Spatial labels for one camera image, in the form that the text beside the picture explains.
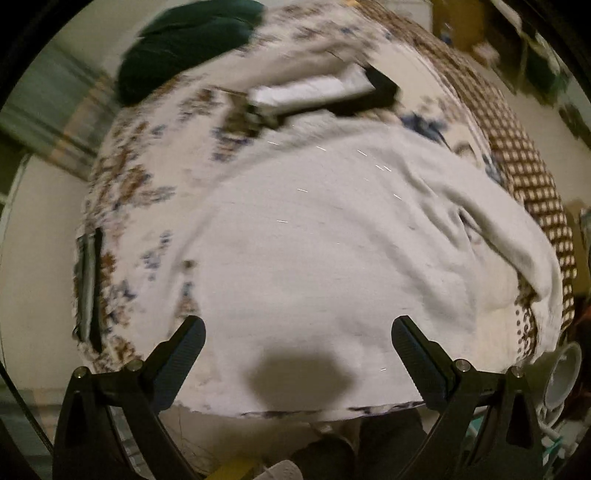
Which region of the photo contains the dark green duvet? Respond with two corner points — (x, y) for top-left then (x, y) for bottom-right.
(116, 1), (266, 106)

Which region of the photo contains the striped grey black garment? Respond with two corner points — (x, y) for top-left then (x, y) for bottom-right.
(73, 228), (103, 353)

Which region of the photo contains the floral bed blanket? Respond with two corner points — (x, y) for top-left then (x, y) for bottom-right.
(79, 1), (504, 373)

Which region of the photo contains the grey green curtain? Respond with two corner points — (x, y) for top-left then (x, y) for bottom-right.
(1, 43), (120, 180)

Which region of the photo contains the white folded garment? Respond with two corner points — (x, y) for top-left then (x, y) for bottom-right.
(247, 64), (375, 115)

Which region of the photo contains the white knit sweater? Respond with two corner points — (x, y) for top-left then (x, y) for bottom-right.
(177, 115), (562, 418)

